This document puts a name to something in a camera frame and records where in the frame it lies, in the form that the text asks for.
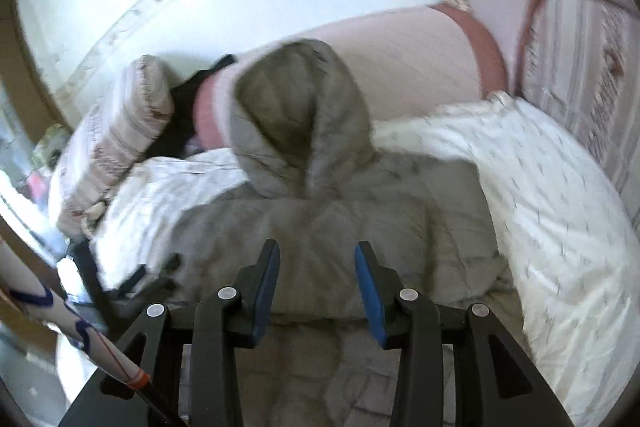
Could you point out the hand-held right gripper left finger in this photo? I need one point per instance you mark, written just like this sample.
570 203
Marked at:
267 287

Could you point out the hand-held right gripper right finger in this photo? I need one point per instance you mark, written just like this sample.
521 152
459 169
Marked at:
369 292

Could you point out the grey-olive quilted puffer jacket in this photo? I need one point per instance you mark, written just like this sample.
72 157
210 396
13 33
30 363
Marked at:
325 227

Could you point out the black cloth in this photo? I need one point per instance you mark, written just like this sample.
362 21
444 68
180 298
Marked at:
182 107

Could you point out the white patterned bed sheet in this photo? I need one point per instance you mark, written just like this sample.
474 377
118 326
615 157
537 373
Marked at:
550 207

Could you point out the small striped floral cushion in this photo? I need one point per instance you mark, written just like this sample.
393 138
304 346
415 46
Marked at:
115 132

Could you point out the white crumpled cloth scrap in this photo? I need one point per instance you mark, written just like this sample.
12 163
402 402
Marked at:
501 97

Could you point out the pink upholstered sofa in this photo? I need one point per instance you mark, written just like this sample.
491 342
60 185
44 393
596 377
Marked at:
410 52

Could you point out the beige crumpled cloth scrap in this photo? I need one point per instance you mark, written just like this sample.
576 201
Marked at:
459 3

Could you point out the large striped floral cushion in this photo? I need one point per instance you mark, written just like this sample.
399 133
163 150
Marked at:
575 67

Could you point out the black frame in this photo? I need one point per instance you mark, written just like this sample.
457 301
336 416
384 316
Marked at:
100 292

